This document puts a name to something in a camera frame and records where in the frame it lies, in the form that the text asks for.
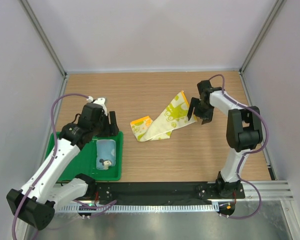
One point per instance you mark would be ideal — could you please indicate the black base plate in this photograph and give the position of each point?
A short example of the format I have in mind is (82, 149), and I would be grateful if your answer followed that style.
(161, 193)

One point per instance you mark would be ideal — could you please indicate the right aluminium frame post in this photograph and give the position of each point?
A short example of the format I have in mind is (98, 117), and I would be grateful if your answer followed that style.
(270, 19)

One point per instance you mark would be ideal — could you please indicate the green plastic tray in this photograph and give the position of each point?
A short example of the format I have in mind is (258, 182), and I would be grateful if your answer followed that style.
(88, 161)

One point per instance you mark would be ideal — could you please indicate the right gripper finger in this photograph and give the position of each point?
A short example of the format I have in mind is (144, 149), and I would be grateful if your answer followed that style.
(206, 119)
(194, 108)

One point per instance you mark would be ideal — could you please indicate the white slotted cable duct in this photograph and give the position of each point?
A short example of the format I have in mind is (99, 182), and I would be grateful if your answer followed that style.
(77, 208)

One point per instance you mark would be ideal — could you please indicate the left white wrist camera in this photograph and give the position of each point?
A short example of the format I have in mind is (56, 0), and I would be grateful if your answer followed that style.
(99, 101)

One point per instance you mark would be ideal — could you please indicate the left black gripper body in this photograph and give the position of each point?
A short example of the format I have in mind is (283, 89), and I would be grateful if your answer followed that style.
(101, 128)

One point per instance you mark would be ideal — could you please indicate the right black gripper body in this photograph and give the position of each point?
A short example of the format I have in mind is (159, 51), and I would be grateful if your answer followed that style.
(205, 110)

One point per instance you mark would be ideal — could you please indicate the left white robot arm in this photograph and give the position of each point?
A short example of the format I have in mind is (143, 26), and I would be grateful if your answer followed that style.
(36, 201)

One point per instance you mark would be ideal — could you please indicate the yellow green patterned towel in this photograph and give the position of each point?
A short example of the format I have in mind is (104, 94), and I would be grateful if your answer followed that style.
(173, 117)

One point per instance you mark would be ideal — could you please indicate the left aluminium frame post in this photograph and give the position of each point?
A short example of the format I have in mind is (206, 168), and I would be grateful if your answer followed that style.
(42, 35)

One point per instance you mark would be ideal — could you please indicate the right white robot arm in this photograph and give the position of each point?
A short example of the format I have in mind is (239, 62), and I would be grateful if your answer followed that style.
(243, 131)

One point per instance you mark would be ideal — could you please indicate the blue polka dot towel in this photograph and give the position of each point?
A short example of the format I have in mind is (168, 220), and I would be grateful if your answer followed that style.
(105, 154)

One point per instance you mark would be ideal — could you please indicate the aluminium frame post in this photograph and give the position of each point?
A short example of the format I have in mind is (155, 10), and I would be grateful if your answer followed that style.
(42, 35)
(270, 19)

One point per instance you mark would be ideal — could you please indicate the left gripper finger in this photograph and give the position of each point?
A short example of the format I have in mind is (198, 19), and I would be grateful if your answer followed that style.
(113, 120)
(113, 130)

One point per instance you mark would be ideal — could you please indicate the aluminium front rail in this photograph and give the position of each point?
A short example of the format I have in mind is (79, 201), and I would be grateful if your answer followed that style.
(268, 190)

